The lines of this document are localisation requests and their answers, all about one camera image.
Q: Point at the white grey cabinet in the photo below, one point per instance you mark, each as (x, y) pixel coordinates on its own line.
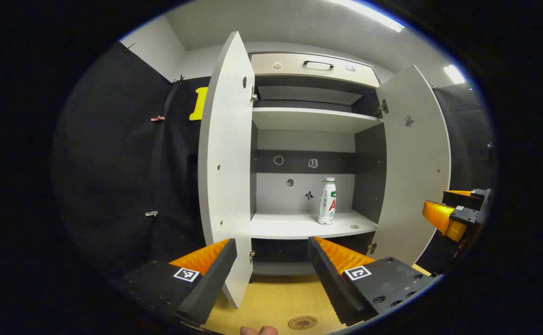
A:
(299, 118)

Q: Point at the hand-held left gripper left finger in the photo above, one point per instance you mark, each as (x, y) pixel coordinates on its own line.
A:
(211, 284)

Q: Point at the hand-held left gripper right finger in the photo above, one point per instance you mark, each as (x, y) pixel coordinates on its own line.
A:
(332, 284)

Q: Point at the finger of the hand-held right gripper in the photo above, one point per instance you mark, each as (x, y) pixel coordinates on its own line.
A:
(443, 221)
(462, 200)

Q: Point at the white bottle green cap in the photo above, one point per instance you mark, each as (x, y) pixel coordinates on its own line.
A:
(327, 204)

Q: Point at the white cabinet door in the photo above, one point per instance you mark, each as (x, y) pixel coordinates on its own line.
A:
(227, 163)
(415, 177)

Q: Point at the round brown coaster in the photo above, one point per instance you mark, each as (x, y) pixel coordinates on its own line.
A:
(302, 323)

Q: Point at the short ceiling light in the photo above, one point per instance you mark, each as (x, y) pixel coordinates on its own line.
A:
(453, 74)

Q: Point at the black backdrop cloth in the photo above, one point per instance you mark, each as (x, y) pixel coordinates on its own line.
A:
(113, 163)

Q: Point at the white cabinet drawer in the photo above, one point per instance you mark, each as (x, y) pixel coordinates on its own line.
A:
(294, 70)

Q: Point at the black clip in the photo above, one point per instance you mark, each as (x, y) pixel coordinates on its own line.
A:
(178, 79)
(128, 47)

